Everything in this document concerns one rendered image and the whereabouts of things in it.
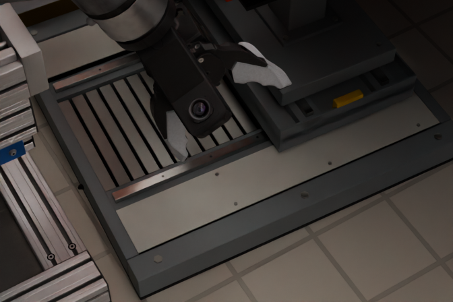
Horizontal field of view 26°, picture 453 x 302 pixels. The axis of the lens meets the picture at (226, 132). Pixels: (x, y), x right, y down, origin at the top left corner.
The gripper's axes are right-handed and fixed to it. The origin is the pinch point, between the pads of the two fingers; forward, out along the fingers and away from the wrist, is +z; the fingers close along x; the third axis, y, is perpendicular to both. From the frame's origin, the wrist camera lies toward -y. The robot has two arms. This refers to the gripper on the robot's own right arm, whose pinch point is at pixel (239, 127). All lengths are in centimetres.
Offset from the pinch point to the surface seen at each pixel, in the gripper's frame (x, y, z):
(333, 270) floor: 14, 41, 100
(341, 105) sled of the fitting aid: -8, 68, 88
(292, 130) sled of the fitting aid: 4, 67, 84
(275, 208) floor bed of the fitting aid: 16, 54, 88
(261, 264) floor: 26, 48, 93
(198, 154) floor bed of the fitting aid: 25, 75, 82
